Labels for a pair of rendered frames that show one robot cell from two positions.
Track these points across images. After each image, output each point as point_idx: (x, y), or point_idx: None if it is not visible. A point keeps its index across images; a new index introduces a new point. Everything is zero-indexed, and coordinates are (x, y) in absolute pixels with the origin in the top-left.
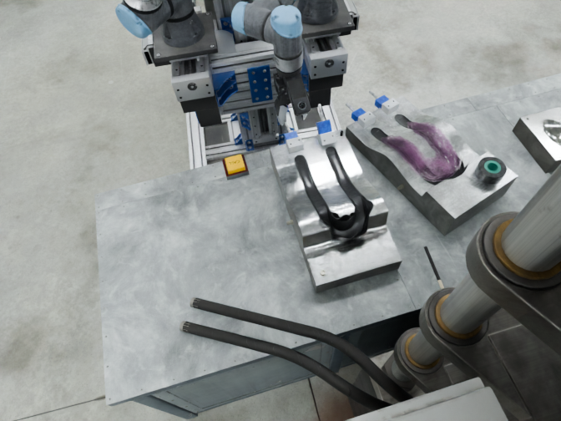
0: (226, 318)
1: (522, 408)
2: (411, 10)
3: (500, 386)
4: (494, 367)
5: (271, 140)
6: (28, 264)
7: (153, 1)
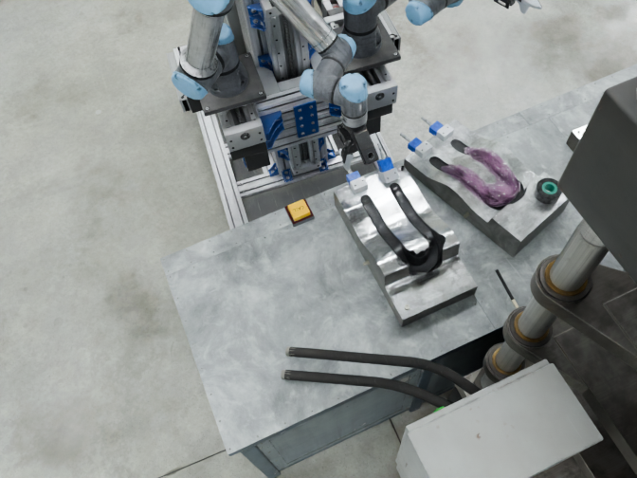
0: (322, 361)
1: (581, 383)
2: None
3: (565, 371)
4: (560, 358)
5: (313, 169)
6: (52, 341)
7: (211, 66)
